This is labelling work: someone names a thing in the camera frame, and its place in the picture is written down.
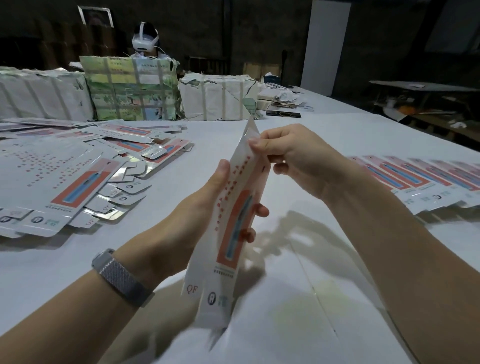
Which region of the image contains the person's left hand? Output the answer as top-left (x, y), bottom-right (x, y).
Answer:
top-left (115, 159), bottom-right (271, 292)

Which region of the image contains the person's right hand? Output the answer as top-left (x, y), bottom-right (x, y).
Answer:
top-left (248, 124), bottom-right (361, 204)

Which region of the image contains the white carton red label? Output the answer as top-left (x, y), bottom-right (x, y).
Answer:
top-left (181, 115), bottom-right (271, 331)

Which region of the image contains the person's left forearm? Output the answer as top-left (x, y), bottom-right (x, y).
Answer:
top-left (0, 245), bottom-right (166, 364)

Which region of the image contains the person's right forearm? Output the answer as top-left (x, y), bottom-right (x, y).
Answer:
top-left (322, 165), bottom-right (480, 364)

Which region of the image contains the torn white wrapped bundle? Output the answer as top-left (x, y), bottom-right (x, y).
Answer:
top-left (178, 73), bottom-right (260, 122)

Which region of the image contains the black phone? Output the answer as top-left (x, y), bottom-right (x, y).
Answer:
top-left (266, 109), bottom-right (302, 119)

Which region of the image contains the heap of loose papers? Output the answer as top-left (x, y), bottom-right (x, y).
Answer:
top-left (258, 85), bottom-right (307, 110)

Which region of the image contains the brown cardboard box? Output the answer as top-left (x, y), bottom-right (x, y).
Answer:
top-left (242, 61), bottom-right (282, 80)

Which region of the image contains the green wrapped bundle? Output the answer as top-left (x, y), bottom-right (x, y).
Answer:
top-left (79, 55), bottom-right (181, 122)

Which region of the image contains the grey mesh wristband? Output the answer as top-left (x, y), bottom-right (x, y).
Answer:
top-left (91, 248), bottom-right (155, 309)

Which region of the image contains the pile of unfolded cartons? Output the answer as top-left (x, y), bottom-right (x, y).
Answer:
top-left (0, 118), bottom-right (194, 239)

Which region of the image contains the white headset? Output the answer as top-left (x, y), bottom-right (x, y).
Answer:
top-left (131, 22), bottom-right (160, 53)

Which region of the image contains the white upright board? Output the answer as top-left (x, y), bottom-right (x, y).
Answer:
top-left (300, 0), bottom-right (352, 98)

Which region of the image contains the long white wrapped bundle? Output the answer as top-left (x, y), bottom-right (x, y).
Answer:
top-left (0, 67), bottom-right (95, 122)

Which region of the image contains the row of folded cartons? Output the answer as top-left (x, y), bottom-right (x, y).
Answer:
top-left (347, 155), bottom-right (480, 217)

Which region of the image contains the framed picture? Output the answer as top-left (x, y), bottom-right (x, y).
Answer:
top-left (77, 5), bottom-right (115, 29)

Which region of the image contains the dark side table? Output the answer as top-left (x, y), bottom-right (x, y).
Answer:
top-left (368, 79), bottom-right (480, 144)

